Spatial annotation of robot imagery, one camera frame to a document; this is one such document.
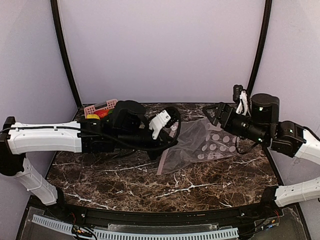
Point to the right black frame post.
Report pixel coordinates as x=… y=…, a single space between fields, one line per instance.
x=260 y=45

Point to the black front rail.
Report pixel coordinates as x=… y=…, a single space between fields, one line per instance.
x=245 y=215

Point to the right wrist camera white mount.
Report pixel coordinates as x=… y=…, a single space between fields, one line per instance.
x=241 y=98

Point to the yellow toy food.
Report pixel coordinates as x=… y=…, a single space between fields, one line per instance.
x=93 y=116

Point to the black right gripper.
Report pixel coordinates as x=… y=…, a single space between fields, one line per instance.
x=224 y=115

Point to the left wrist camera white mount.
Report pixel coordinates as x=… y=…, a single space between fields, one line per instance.
x=164 y=119

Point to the red toy food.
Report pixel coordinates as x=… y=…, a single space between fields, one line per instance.
x=102 y=113

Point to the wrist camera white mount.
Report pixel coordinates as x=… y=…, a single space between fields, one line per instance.
x=164 y=119
x=241 y=98

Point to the white slotted cable duct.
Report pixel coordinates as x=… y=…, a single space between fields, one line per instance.
x=131 y=232

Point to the clear zip top bag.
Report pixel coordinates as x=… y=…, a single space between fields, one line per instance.
x=198 y=141

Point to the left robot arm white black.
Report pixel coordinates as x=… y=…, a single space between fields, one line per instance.
x=113 y=124

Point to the left black frame post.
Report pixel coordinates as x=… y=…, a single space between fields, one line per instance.
x=63 y=52

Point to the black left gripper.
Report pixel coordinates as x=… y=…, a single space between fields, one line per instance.
x=155 y=146

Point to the pink plastic basket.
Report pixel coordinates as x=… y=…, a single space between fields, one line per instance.
x=106 y=105

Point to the black frame post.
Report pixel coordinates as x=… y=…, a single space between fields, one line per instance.
x=63 y=52
x=260 y=45

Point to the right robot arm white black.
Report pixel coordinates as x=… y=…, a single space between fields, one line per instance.
x=257 y=120

